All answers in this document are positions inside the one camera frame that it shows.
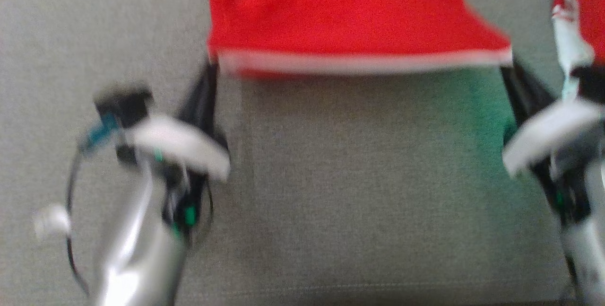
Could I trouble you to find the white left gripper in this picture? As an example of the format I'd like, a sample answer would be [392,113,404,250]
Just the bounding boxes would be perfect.
[124,58,231,245]

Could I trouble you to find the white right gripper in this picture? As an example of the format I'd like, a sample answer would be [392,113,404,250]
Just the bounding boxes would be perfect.
[499,56,605,226]

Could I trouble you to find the red and white jersey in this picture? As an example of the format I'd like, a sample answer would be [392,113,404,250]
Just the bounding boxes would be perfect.
[202,0,514,79]

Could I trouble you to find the red shorts with white trim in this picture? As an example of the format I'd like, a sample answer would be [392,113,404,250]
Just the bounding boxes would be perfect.
[552,0,605,77]

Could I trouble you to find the white cable tag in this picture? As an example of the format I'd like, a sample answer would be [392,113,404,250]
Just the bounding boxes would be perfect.
[33,203,72,241]

